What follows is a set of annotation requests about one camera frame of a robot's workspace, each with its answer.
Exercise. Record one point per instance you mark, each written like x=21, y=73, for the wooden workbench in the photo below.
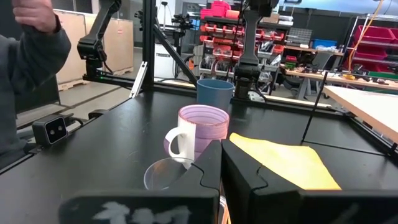
x=342, y=79

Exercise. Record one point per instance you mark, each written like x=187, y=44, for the wooden shelf with black legs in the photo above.
x=367, y=105

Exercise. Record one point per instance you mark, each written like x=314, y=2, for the shelf with red bins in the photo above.
x=373, y=34

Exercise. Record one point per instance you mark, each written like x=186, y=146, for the white printed box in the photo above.
x=163, y=62

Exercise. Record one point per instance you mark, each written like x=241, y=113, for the dark blue plastic cup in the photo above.
x=214, y=93

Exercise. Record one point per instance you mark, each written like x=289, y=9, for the grey drawer cabinet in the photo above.
x=298, y=36

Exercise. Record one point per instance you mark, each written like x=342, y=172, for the black table-level camera box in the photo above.
x=49, y=130

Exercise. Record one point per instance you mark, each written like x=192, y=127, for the large plywood crate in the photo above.
x=68, y=56
x=122, y=46

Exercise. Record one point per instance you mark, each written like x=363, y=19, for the rack of red bins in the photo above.
x=217, y=31

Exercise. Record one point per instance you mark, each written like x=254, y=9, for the purple white ceramic mug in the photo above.
x=205, y=130

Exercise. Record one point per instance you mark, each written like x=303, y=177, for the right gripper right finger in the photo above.
x=242, y=180

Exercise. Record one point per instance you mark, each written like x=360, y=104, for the person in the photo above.
x=28, y=77

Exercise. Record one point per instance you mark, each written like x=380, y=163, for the silver aluminium bar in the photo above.
x=138, y=79

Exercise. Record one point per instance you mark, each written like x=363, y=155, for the black tripod camera rig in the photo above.
x=182, y=21

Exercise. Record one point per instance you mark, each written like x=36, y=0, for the clear plastic cup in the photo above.
x=158, y=174

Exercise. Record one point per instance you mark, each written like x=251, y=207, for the person's hand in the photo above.
x=37, y=15

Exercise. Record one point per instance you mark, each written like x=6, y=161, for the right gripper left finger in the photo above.
x=199, y=177

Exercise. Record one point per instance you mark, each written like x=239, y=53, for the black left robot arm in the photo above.
x=250, y=37

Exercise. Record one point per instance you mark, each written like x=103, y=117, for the yellow orange cloth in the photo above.
x=280, y=158

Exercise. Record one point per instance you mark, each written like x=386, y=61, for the blue plastic bin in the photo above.
x=325, y=43

